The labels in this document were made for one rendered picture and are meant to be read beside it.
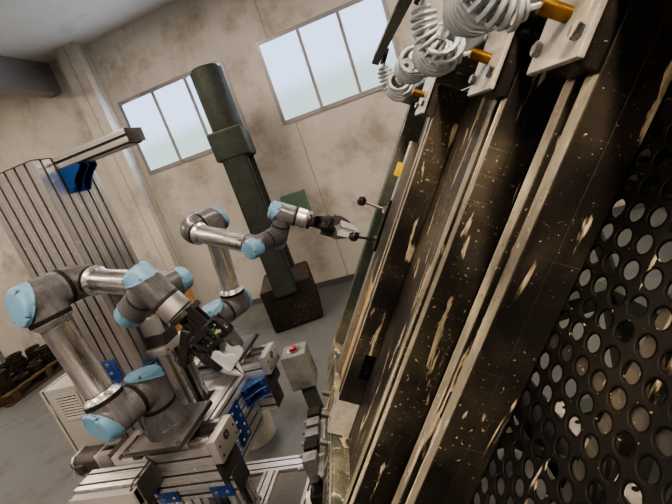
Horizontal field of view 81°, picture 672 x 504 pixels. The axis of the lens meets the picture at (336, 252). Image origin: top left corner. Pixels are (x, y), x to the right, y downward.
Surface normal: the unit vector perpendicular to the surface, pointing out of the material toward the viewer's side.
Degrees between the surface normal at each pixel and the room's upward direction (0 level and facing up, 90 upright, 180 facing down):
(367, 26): 90
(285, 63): 90
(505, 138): 90
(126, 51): 90
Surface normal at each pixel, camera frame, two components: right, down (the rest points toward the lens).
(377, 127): -0.16, 0.31
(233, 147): 0.11, 0.22
